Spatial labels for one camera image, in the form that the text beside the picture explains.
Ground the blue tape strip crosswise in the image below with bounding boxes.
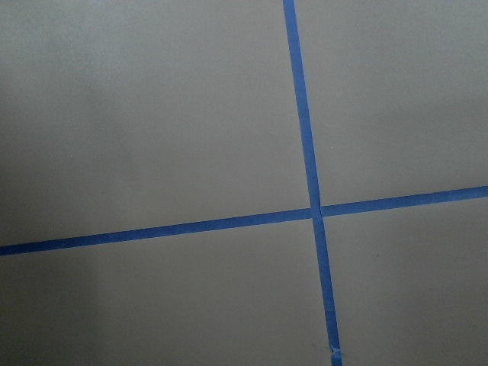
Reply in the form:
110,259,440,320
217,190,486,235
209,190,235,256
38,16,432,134
1,185,487,256

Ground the blue tape strip lengthwise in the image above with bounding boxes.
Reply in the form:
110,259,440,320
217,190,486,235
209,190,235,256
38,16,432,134
283,1,343,365

